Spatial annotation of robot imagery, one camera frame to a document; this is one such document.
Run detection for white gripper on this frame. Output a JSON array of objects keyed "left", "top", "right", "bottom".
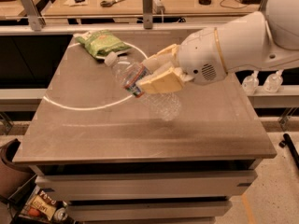
[{"left": 136, "top": 28, "right": 227, "bottom": 94}]

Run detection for clear plastic water bottle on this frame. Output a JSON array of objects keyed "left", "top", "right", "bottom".
[{"left": 105, "top": 52, "right": 181, "bottom": 121}]

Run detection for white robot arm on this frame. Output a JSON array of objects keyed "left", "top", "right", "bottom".
[{"left": 137, "top": 0, "right": 299, "bottom": 94}]

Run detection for small clear spray bottle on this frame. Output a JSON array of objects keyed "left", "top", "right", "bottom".
[{"left": 242, "top": 71, "right": 259, "bottom": 95}]

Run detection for green chip bag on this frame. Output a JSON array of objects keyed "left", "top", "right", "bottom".
[{"left": 74, "top": 30, "right": 132, "bottom": 60}]

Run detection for scissors on back desk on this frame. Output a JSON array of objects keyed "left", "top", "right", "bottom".
[{"left": 100, "top": 0, "right": 125, "bottom": 7}]

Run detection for black pole on floor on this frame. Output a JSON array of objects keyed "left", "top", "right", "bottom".
[{"left": 278, "top": 133, "right": 299, "bottom": 170}]

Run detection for grey drawer cabinet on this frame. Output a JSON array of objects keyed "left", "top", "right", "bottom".
[{"left": 36, "top": 170, "right": 257, "bottom": 223}]

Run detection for snack box on floor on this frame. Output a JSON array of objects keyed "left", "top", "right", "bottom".
[{"left": 30, "top": 195, "right": 57, "bottom": 220}]

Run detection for brown trash bin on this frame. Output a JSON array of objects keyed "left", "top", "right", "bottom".
[{"left": 0, "top": 139, "right": 34, "bottom": 200}]

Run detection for black cable on desk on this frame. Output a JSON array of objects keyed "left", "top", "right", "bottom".
[{"left": 219, "top": 0, "right": 242, "bottom": 10}]

